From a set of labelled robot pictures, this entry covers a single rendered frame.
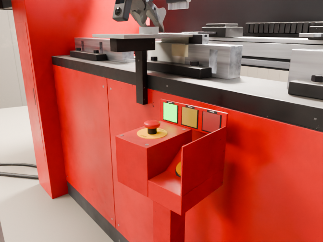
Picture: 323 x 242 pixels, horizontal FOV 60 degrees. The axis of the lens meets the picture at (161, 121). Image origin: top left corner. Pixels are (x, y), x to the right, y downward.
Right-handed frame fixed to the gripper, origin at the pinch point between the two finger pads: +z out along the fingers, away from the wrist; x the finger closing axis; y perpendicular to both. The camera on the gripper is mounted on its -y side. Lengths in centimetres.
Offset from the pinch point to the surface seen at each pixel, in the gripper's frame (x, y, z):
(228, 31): -10.4, 22.2, 19.2
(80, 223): 54, -67, 75
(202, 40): -13.4, 4.5, 7.3
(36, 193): 100, -69, 74
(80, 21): 83, 23, 13
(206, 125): -31.8, -25.3, 6.1
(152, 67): 4.0, -5.3, 11.6
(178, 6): -1.2, 13.6, 1.2
